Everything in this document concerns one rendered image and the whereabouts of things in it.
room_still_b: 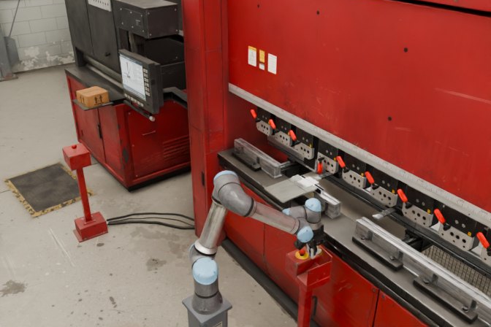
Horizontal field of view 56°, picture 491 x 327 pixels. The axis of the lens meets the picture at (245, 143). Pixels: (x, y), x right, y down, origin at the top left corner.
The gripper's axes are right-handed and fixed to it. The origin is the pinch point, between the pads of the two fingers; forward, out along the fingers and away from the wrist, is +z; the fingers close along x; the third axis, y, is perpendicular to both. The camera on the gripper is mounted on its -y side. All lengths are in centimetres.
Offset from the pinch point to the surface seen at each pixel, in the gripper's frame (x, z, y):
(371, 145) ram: -4, -58, 35
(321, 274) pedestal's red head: -5.0, 9.6, 2.8
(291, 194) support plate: 35.3, -15.0, 12.9
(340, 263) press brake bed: -3.5, 10.8, 17.5
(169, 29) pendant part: 139, -97, -9
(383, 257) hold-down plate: -24.4, -3.8, 27.8
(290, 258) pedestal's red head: 10.7, 5.5, -6.0
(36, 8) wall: 722, -27, -33
